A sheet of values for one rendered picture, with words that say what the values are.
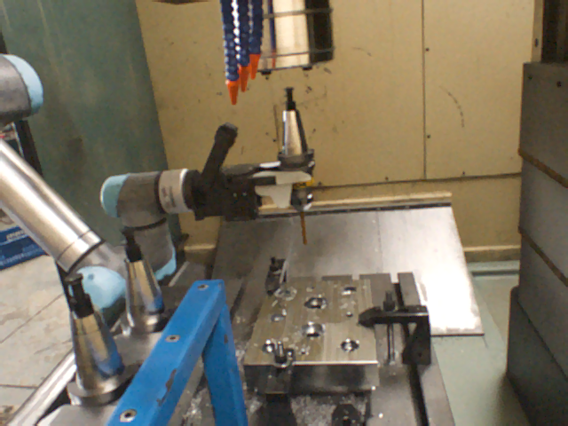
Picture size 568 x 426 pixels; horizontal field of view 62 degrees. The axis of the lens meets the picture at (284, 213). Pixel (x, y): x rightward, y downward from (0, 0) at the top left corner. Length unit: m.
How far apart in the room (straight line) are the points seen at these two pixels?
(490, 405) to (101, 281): 0.97
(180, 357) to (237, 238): 1.40
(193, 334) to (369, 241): 1.31
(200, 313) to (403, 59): 1.39
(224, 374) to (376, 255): 1.14
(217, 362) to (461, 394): 0.83
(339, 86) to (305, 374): 1.17
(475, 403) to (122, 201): 0.96
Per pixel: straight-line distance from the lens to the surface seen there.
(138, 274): 0.55
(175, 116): 1.90
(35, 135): 1.27
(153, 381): 0.47
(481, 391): 1.38
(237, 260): 1.79
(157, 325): 0.56
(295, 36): 0.69
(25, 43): 1.31
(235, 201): 0.79
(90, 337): 0.47
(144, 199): 0.84
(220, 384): 0.67
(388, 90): 1.78
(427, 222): 1.84
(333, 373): 0.85
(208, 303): 0.57
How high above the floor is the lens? 1.50
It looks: 19 degrees down
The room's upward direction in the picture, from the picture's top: 7 degrees counter-clockwise
